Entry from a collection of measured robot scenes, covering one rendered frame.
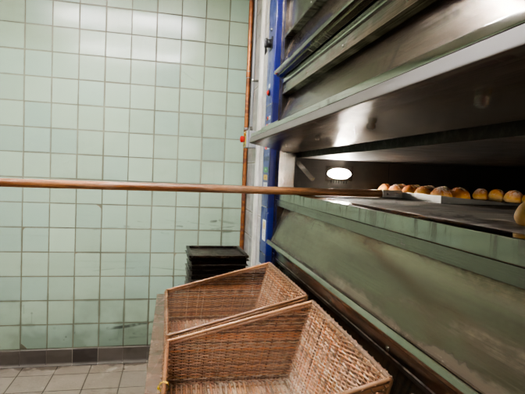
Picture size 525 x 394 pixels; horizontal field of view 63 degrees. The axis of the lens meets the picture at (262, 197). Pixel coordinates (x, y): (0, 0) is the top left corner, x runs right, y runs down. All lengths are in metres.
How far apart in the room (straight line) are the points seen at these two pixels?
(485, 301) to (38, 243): 2.63
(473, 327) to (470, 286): 0.07
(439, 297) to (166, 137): 2.27
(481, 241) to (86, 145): 2.50
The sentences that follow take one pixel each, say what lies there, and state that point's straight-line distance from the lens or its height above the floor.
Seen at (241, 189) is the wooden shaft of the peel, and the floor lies 1.19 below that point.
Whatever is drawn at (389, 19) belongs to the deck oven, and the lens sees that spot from 1.14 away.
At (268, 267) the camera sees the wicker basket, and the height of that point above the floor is 0.83.
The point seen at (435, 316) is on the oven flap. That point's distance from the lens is 0.89.
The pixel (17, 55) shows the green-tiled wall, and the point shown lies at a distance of 3.09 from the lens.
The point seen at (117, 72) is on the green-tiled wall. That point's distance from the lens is 2.96.
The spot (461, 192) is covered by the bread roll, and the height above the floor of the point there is 1.22.
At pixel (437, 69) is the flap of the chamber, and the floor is 1.40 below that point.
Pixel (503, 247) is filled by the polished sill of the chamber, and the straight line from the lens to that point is 0.74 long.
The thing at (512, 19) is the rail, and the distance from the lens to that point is 0.56.
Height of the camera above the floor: 1.26
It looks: 3 degrees down
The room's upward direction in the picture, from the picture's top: 3 degrees clockwise
